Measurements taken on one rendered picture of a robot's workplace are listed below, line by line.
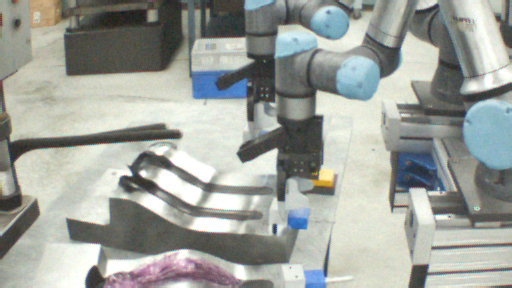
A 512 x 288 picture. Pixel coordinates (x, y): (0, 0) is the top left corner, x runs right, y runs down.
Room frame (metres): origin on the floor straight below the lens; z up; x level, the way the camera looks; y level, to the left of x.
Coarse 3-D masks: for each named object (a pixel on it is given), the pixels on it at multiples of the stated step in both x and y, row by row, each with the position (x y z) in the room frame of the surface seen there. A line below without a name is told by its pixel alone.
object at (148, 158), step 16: (144, 160) 1.22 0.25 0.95; (160, 160) 1.26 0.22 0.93; (128, 176) 1.24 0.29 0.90; (192, 176) 1.24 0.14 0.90; (160, 192) 1.14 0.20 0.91; (224, 192) 1.20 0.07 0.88; (240, 192) 1.21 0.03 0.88; (256, 192) 1.20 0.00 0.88; (192, 208) 1.13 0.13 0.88; (208, 208) 1.13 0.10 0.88
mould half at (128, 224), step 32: (192, 160) 1.31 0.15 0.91; (96, 192) 1.23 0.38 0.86; (128, 192) 1.10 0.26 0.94; (192, 192) 1.18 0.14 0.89; (96, 224) 1.09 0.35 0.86; (128, 224) 1.08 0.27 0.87; (160, 224) 1.06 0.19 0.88; (192, 224) 1.06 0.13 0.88; (224, 224) 1.06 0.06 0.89; (256, 224) 1.05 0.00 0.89; (224, 256) 1.03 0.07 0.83; (256, 256) 1.02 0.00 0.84; (288, 256) 1.03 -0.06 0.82
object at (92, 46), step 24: (72, 0) 4.99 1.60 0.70; (96, 0) 5.31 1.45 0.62; (120, 0) 5.18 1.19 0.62; (144, 0) 5.01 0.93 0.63; (168, 0) 5.98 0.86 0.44; (72, 24) 4.99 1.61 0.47; (96, 24) 5.21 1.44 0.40; (120, 24) 5.13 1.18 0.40; (144, 24) 4.97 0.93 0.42; (168, 24) 5.25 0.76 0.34; (72, 48) 4.94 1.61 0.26; (96, 48) 4.93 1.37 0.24; (120, 48) 4.93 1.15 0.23; (144, 48) 4.92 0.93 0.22; (168, 48) 5.22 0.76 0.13; (72, 72) 4.94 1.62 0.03; (96, 72) 4.93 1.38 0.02; (120, 72) 4.93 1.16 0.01
